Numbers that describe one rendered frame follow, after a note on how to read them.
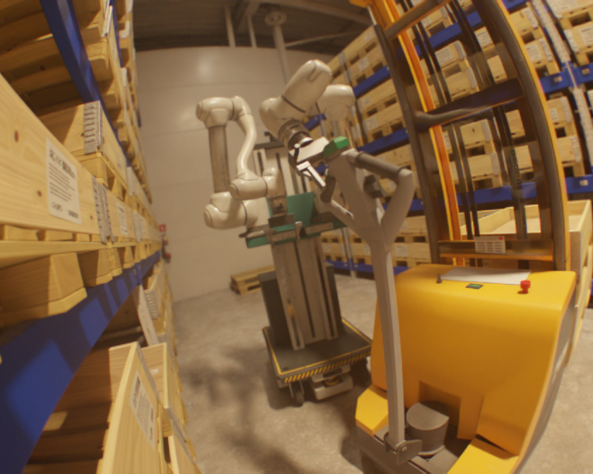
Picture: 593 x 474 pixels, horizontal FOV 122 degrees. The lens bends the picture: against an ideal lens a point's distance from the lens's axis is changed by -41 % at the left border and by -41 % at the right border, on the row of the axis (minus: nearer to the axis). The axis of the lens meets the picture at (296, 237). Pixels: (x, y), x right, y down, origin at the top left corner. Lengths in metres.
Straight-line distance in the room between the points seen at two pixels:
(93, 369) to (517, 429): 1.37
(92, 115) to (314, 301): 1.73
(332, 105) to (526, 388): 1.41
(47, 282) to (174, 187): 5.71
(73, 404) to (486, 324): 1.43
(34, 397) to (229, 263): 5.90
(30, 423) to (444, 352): 1.10
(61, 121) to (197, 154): 5.33
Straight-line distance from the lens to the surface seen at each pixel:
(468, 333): 1.00
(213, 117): 1.57
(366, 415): 1.35
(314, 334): 2.08
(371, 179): 0.67
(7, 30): 1.40
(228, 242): 6.18
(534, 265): 1.45
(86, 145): 1.14
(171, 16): 9.33
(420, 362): 1.15
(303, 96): 0.89
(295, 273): 1.92
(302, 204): 1.83
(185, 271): 6.09
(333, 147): 0.69
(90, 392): 1.11
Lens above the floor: 1.25
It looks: 4 degrees down
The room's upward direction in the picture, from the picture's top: 11 degrees counter-clockwise
